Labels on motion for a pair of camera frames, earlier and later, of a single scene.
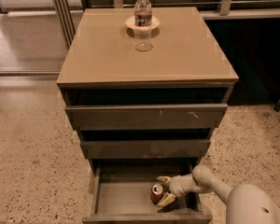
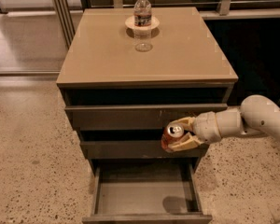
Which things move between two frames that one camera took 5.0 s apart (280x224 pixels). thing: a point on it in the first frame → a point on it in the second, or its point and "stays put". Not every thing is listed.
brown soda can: [156, 192] → [172, 133]
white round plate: [131, 23] stays put
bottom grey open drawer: [122, 195] stays put
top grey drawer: [144, 116] stays put
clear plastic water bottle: [143, 10] stays put
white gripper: [176, 186] → [205, 126]
